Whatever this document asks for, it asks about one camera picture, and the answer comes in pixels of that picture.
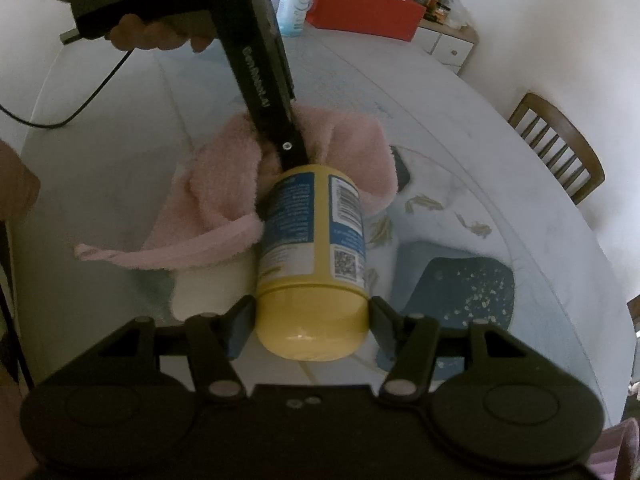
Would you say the red open cardboard box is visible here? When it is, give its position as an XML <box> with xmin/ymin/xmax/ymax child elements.
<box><xmin>305</xmin><ymin>0</ymin><xmax>427</xmax><ymax>42</ymax></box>

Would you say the black cable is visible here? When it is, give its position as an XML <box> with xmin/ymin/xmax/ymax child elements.
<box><xmin>0</xmin><ymin>50</ymin><xmax>132</xmax><ymax>129</ymax></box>

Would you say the brown wooden slatted chair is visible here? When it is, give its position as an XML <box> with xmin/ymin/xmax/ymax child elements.
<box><xmin>507</xmin><ymin>92</ymin><xmax>606</xmax><ymax>206</ymax></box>

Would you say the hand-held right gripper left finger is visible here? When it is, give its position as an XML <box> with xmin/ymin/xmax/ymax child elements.
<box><xmin>97</xmin><ymin>295</ymin><xmax>247</xmax><ymax>403</ymax></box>

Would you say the pink ribbed cup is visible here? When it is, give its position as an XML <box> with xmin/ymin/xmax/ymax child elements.
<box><xmin>590</xmin><ymin>417</ymin><xmax>640</xmax><ymax>480</ymax></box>

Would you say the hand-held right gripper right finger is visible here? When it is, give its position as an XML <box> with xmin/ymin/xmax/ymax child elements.
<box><xmin>367</xmin><ymin>297</ymin><xmax>532</xmax><ymax>405</ymax></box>

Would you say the person's left hand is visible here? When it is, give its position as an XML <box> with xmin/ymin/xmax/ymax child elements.
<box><xmin>105</xmin><ymin>0</ymin><xmax>218</xmax><ymax>54</ymax></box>

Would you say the small dark jar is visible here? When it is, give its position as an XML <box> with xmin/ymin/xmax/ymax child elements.
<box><xmin>425</xmin><ymin>0</ymin><xmax>452</xmax><ymax>24</ymax></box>

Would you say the white cabinet wooden top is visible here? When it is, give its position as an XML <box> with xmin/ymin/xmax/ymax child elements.
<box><xmin>415</xmin><ymin>25</ymin><xmax>478</xmax><ymax>76</ymax></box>

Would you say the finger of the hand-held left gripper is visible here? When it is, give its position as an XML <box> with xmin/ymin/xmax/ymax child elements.
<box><xmin>250</xmin><ymin>101</ymin><xmax>309</xmax><ymax>176</ymax></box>

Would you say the yellow bottle blue label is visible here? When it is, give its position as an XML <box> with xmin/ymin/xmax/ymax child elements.
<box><xmin>255</xmin><ymin>162</ymin><xmax>371</xmax><ymax>361</ymax></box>

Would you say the pink towel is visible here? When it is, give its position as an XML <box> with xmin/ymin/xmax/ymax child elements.
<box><xmin>75</xmin><ymin>105</ymin><xmax>401</xmax><ymax>322</ymax></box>

